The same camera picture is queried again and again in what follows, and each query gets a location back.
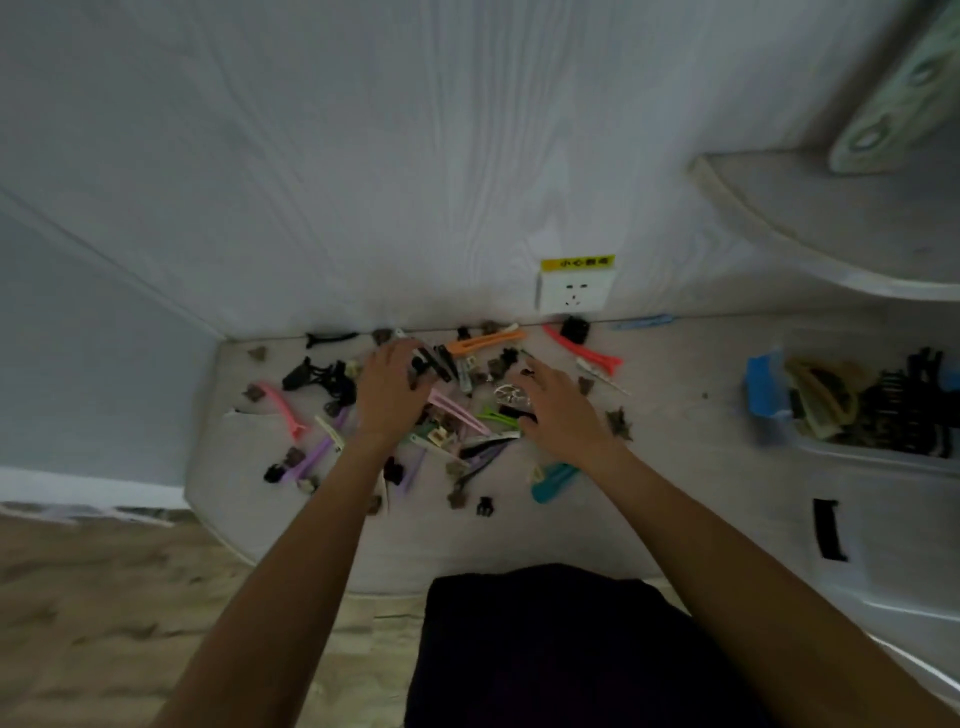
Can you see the person's right hand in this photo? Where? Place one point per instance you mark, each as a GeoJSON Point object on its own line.
{"type": "Point", "coordinates": [566, 420]}

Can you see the person's right forearm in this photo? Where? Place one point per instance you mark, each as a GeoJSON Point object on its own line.
{"type": "Point", "coordinates": [750, 600]}

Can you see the cluster of black claw clips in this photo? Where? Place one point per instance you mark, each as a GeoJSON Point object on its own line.
{"type": "Point", "coordinates": [322, 379]}

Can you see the black long hair clip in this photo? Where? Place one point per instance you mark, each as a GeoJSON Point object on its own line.
{"type": "Point", "coordinates": [439, 362]}

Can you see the teal duckbill hair clip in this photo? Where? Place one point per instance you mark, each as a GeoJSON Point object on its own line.
{"type": "Point", "coordinates": [551, 481]}

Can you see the white slim hair clip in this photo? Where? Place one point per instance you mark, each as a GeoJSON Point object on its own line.
{"type": "Point", "coordinates": [600, 375]}
{"type": "Point", "coordinates": [330, 433]}

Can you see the black duckbill hair clip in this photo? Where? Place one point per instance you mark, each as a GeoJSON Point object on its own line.
{"type": "Point", "coordinates": [330, 339]}

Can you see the clear plastic box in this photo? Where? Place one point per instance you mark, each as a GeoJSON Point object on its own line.
{"type": "Point", "coordinates": [855, 446]}

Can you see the blue hair clip in box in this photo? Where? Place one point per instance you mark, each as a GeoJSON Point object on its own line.
{"type": "Point", "coordinates": [765, 386]}

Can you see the black small claw clip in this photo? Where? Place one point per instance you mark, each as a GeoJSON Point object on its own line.
{"type": "Point", "coordinates": [394, 471]}
{"type": "Point", "coordinates": [274, 473]}
{"type": "Point", "coordinates": [485, 506]}
{"type": "Point", "coordinates": [575, 330]}

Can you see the yellow warning label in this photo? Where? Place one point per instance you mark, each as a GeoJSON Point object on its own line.
{"type": "Point", "coordinates": [577, 262]}

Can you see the white wall socket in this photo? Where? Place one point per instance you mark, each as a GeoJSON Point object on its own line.
{"type": "Point", "coordinates": [576, 291]}

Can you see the pale green metal bracket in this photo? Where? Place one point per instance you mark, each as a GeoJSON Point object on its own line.
{"type": "Point", "coordinates": [900, 90]}

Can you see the person's dark trousers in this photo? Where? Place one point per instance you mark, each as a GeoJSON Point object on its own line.
{"type": "Point", "coordinates": [570, 652]}

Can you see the black tape strip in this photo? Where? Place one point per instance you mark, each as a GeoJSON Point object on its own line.
{"type": "Point", "coordinates": [829, 529]}

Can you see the pink duckbill hair clip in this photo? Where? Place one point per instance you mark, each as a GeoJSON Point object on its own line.
{"type": "Point", "coordinates": [457, 411]}
{"type": "Point", "coordinates": [285, 409]}

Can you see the orange duckbill hair clip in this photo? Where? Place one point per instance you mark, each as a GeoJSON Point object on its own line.
{"type": "Point", "coordinates": [484, 343]}

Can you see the beige claw hair clip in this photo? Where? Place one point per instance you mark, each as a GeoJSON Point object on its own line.
{"type": "Point", "coordinates": [821, 397]}

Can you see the purple duckbill hair clip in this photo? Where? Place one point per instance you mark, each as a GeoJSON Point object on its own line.
{"type": "Point", "coordinates": [315, 454]}

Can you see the silver round hair clip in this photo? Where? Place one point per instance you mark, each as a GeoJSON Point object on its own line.
{"type": "Point", "coordinates": [512, 395]}

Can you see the red duckbill hair clip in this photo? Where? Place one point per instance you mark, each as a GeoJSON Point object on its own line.
{"type": "Point", "coordinates": [581, 351]}

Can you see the dark purple duckbill clip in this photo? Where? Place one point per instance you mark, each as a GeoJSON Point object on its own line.
{"type": "Point", "coordinates": [484, 457]}

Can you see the brown small claw clip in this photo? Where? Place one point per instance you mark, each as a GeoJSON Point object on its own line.
{"type": "Point", "coordinates": [253, 393]}
{"type": "Point", "coordinates": [295, 457]}
{"type": "Point", "coordinates": [258, 353]}
{"type": "Point", "coordinates": [457, 499]}

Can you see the brown claw hair clip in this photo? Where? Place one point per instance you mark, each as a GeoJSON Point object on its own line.
{"type": "Point", "coordinates": [619, 424]}

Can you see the person's left fingers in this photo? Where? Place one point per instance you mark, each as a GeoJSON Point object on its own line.
{"type": "Point", "coordinates": [401, 356]}

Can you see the person's left forearm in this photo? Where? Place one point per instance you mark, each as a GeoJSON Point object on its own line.
{"type": "Point", "coordinates": [285, 592]}

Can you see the light blue hair clip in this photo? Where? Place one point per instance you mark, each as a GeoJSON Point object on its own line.
{"type": "Point", "coordinates": [643, 323]}

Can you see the green duckbill hair clip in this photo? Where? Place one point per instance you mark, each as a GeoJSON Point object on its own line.
{"type": "Point", "coordinates": [499, 417]}

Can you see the person's left hand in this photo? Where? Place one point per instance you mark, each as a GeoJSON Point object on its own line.
{"type": "Point", "coordinates": [390, 401]}

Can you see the pile of black hair clips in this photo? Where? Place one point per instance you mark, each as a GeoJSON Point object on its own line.
{"type": "Point", "coordinates": [907, 409]}

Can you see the person's right fingers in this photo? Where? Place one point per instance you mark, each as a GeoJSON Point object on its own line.
{"type": "Point", "coordinates": [536, 386]}

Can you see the white curved shelf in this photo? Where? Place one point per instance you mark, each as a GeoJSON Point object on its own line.
{"type": "Point", "coordinates": [840, 225]}

